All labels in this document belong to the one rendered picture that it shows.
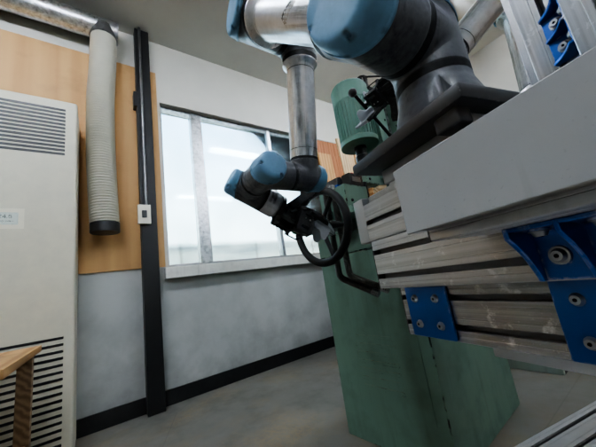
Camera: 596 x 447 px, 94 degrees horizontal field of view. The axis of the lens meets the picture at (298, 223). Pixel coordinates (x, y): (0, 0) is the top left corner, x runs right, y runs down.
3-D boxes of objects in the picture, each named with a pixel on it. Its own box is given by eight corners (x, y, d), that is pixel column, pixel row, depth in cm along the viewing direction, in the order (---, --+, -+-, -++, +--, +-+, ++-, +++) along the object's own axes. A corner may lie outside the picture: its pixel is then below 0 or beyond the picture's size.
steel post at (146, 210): (142, 415, 163) (129, 33, 217) (164, 408, 170) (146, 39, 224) (145, 420, 155) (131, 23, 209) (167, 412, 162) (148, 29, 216)
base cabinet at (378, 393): (347, 433, 113) (318, 260, 127) (419, 383, 149) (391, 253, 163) (463, 484, 79) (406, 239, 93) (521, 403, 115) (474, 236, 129)
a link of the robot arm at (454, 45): (486, 70, 45) (464, 3, 48) (443, 40, 38) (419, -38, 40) (419, 112, 55) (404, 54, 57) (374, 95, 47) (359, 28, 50)
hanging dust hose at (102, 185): (85, 236, 168) (86, 42, 196) (119, 236, 178) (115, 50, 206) (84, 230, 154) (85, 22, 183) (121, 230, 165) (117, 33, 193)
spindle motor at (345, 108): (333, 152, 132) (323, 95, 138) (357, 158, 143) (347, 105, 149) (363, 134, 118) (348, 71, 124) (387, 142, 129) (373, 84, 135)
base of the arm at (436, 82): (527, 113, 40) (507, 55, 42) (452, 103, 35) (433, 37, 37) (443, 160, 54) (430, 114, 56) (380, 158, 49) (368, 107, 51)
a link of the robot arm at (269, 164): (297, 152, 69) (276, 171, 78) (255, 145, 63) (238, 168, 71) (302, 181, 67) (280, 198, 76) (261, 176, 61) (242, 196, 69)
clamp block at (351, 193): (321, 216, 113) (317, 195, 115) (344, 217, 121) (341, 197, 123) (348, 205, 102) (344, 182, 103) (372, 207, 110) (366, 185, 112)
